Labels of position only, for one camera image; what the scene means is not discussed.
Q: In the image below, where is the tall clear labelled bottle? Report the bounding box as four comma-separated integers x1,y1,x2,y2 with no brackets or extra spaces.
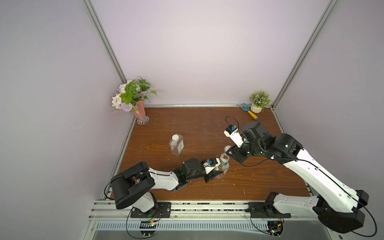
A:
218,153,230,178

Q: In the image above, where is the square clear plastic bottle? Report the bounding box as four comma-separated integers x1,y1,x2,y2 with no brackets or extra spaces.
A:
169,134,184,156

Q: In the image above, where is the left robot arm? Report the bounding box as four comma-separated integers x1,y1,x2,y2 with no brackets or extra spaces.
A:
108,158,224,213

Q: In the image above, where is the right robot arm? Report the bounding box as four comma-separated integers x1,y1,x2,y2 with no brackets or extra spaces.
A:
224,122,369,234

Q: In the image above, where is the blue yellow garden trowel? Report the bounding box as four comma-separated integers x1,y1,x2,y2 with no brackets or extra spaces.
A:
237,103,259,120

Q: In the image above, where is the small potted green plant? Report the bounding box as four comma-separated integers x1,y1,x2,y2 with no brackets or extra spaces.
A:
249,90,272,114

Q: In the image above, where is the pink vase with flowers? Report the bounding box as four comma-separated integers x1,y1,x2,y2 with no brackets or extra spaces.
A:
111,76,158,126

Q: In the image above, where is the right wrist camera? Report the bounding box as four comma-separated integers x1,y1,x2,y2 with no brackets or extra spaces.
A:
224,125,244,148

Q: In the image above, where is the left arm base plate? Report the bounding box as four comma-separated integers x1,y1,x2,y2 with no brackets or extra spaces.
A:
130,202,172,220

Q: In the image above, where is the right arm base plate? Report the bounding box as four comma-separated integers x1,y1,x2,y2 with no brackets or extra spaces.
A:
246,202,292,219

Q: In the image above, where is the aluminium front rail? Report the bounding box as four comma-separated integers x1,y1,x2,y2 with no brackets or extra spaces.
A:
88,200,318,221

